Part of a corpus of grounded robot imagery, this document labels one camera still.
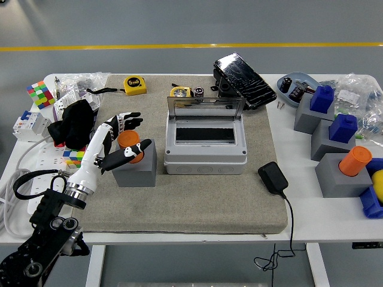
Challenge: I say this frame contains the black wrist strap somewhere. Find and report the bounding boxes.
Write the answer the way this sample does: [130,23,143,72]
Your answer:
[86,87,127,95]

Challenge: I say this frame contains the black glossy flat case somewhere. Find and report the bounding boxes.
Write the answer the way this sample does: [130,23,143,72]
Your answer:
[213,53,278,112]

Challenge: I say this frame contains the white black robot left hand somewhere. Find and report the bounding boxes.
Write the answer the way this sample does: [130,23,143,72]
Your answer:
[66,112,153,194]

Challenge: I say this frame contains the white circuit breaker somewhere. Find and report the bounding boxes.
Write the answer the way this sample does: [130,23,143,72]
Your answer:
[12,109,52,143]

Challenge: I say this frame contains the blue-grey tray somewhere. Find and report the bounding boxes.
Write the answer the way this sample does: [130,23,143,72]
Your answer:
[276,71,320,109]

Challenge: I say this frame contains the blue plastic bin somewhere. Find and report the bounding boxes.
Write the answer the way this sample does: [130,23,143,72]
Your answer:
[358,158,383,220]

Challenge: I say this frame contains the clear plastic bags of parts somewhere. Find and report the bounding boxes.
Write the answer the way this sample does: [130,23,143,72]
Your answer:
[318,73,383,140]

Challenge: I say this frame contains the black table control panel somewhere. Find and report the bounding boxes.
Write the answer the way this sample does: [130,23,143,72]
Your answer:
[351,241,383,250]

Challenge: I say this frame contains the yellow round object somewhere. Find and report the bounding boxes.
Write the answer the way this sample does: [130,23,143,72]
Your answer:
[370,169,383,204]

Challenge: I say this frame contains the black stand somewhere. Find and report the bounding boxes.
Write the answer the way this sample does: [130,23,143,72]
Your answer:
[210,68,238,98]

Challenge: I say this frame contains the grey electrical box with lid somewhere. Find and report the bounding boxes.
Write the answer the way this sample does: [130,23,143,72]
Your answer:
[163,96,248,176]

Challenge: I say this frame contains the blue block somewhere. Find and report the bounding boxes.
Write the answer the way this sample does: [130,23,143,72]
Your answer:
[309,86,335,114]
[329,113,359,143]

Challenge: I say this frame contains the white table leg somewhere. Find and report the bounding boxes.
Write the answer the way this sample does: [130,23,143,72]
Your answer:
[84,245,107,287]
[305,242,330,287]

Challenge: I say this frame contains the black power adapter with cord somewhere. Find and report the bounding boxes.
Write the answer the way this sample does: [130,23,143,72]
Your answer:
[254,161,297,272]

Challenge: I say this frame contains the white power strip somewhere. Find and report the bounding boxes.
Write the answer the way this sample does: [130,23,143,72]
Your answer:
[27,140,73,215]

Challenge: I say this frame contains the black cloth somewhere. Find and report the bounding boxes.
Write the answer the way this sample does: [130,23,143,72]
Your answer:
[47,99,96,150]

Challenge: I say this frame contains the clear plastic bag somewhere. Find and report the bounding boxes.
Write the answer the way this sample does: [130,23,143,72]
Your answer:
[58,71,112,100]

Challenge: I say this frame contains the grey block holder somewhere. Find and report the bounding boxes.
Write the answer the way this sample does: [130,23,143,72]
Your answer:
[314,152,373,199]
[293,93,336,135]
[310,118,357,163]
[111,138,158,188]

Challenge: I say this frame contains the colourful puzzle cube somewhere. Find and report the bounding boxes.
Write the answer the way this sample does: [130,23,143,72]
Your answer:
[62,145,89,169]
[26,80,57,110]

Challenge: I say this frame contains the white power cable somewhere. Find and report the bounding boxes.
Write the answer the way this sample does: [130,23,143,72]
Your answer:
[0,136,55,239]

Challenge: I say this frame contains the metal table crossbar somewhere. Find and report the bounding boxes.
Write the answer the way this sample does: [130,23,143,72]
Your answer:
[117,282,269,287]

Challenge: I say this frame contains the yellow tape measure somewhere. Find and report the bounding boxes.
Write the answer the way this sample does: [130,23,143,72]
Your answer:
[169,86,193,99]
[123,75,148,96]

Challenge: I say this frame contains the small silver red part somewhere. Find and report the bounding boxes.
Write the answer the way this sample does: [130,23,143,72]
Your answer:
[295,80,315,94]

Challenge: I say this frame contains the grey-brown mat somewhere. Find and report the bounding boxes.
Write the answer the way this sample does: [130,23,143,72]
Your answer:
[72,74,288,235]

